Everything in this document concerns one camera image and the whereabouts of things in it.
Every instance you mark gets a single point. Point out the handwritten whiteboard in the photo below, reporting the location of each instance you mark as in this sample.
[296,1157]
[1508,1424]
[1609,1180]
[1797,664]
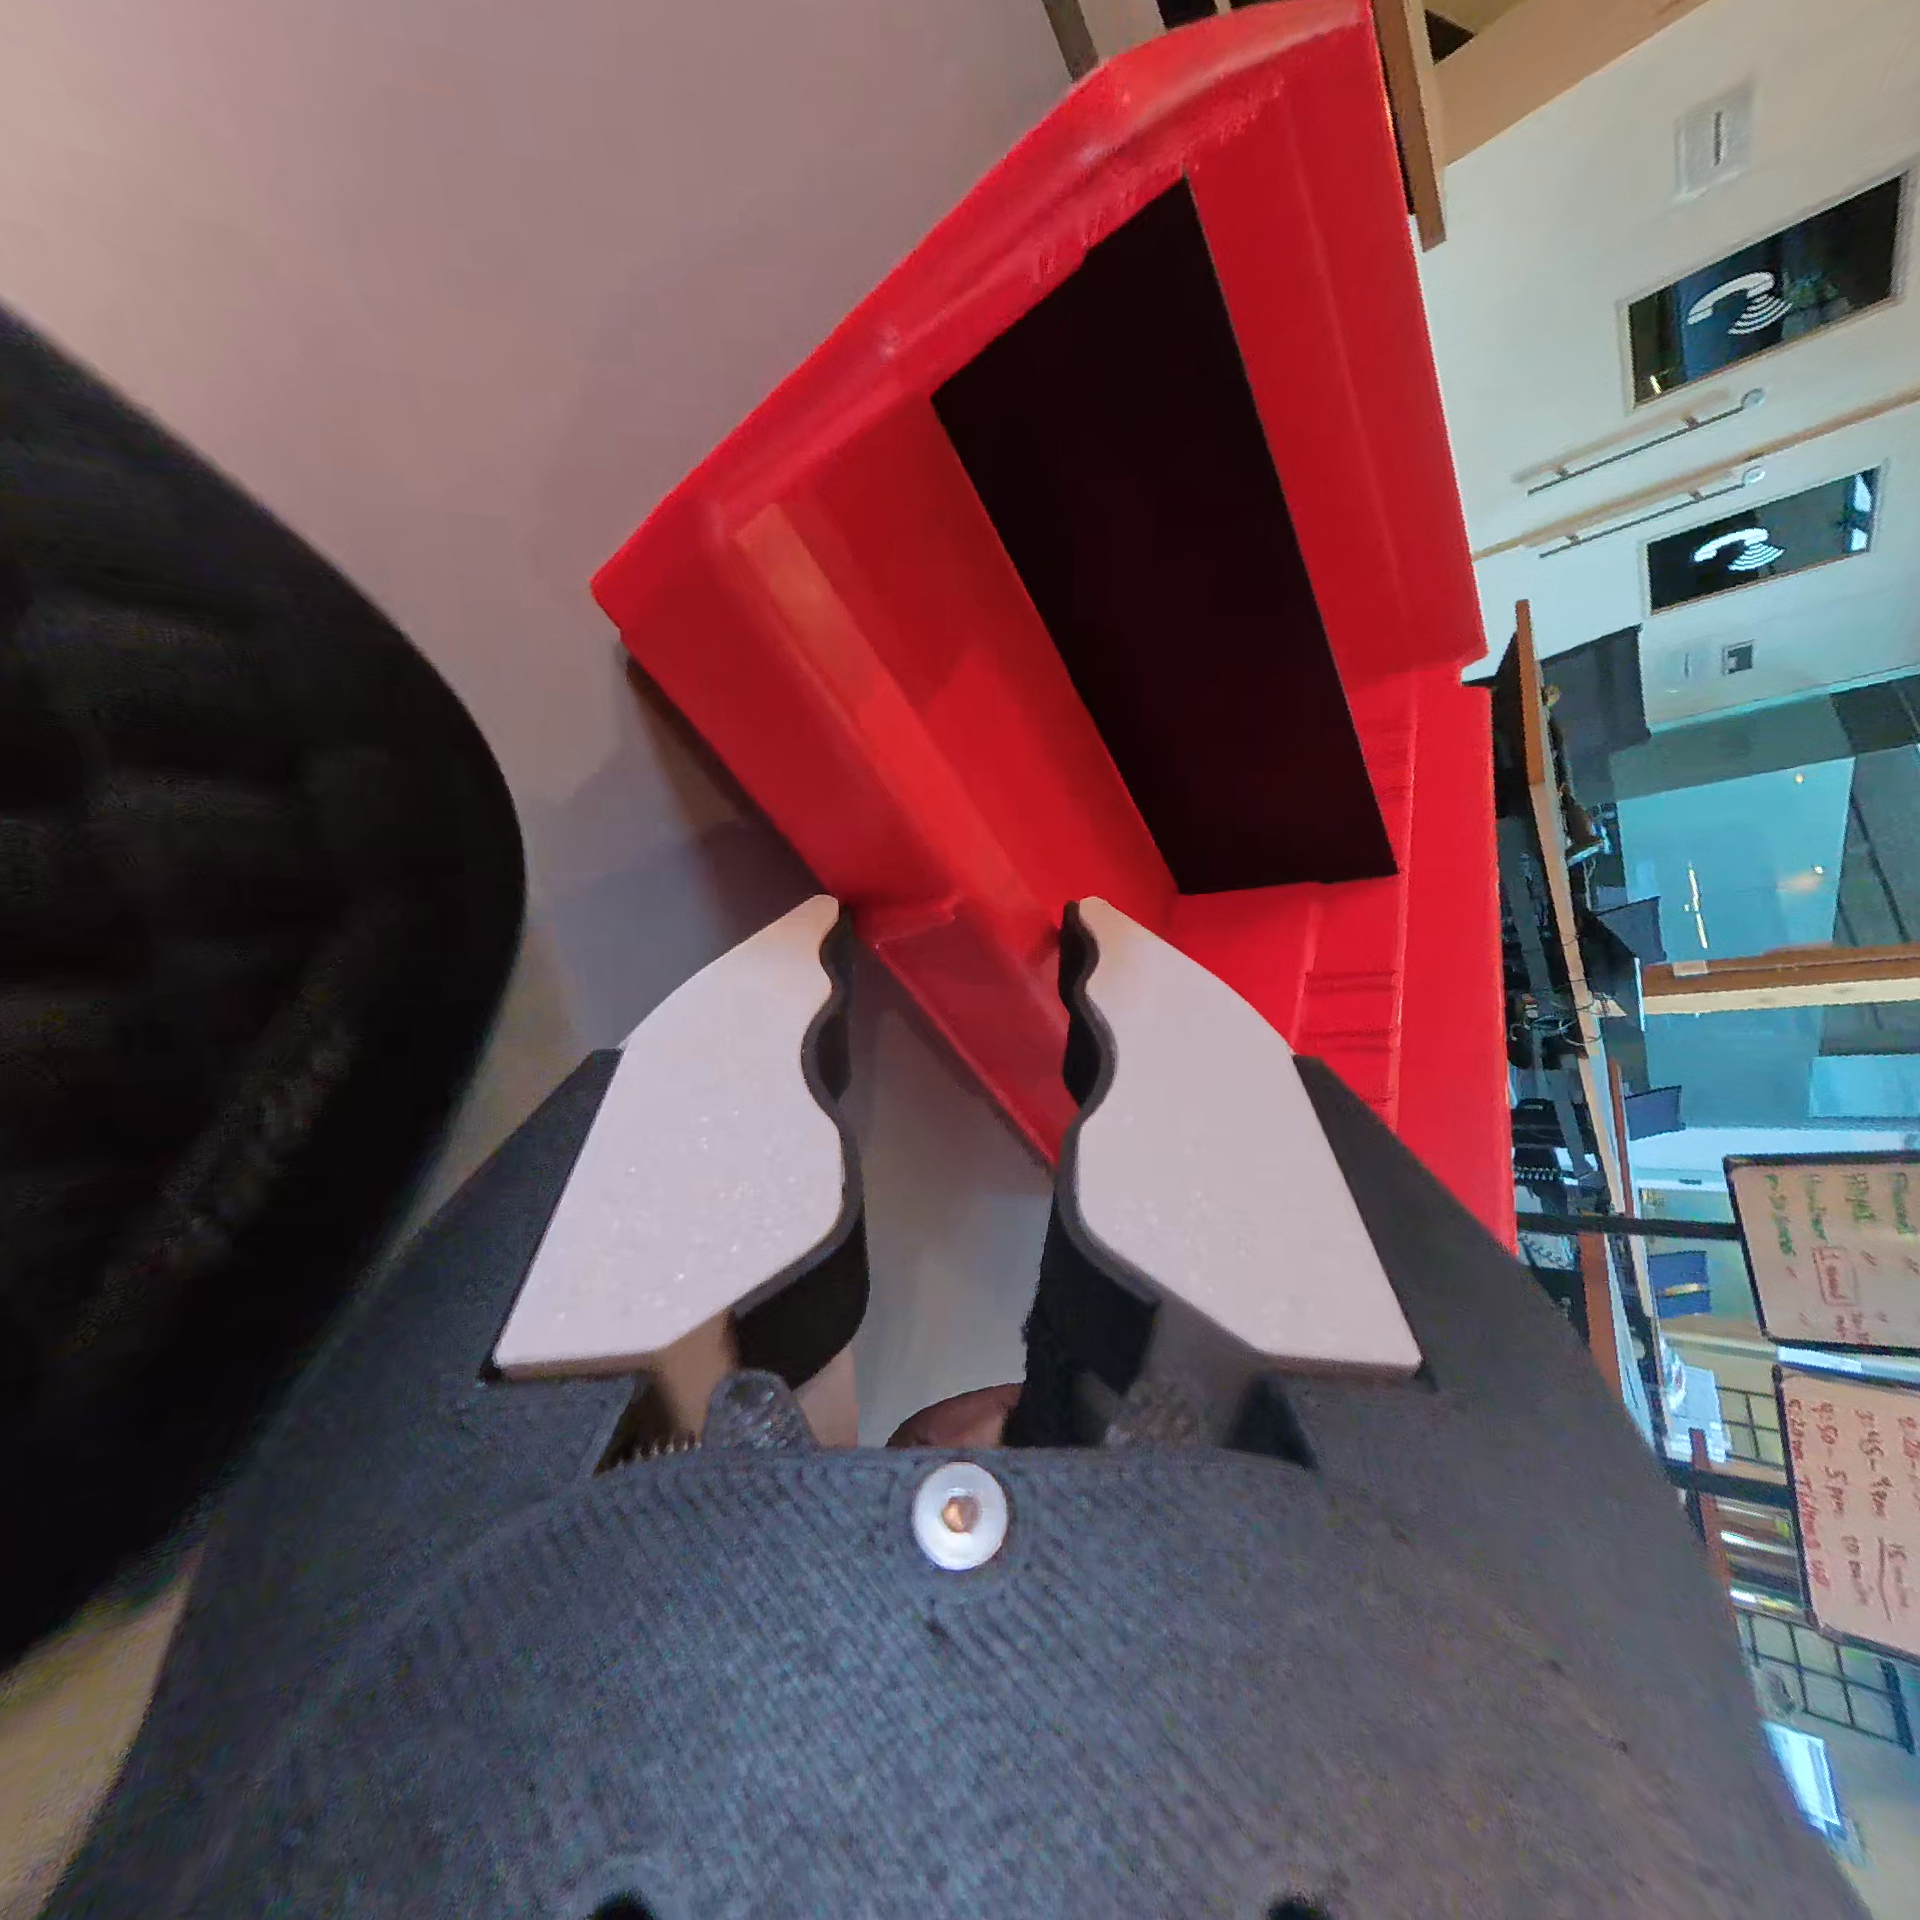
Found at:
[1830,1253]
[1862,1501]

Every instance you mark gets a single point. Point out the black honeycomb pad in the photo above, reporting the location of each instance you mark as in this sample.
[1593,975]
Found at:
[225,902]

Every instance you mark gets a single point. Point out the dark phone sign window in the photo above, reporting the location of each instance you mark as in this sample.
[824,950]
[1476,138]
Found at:
[1756,548]
[1756,300]

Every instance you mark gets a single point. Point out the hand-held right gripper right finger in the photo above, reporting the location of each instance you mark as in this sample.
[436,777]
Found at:
[1215,1185]

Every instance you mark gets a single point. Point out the red plastic bin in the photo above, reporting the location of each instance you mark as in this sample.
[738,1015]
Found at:
[840,600]

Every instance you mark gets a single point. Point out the person's right hand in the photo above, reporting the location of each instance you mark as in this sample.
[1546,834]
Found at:
[960,1418]

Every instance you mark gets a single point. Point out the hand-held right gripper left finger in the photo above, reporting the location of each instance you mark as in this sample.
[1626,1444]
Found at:
[692,1185]

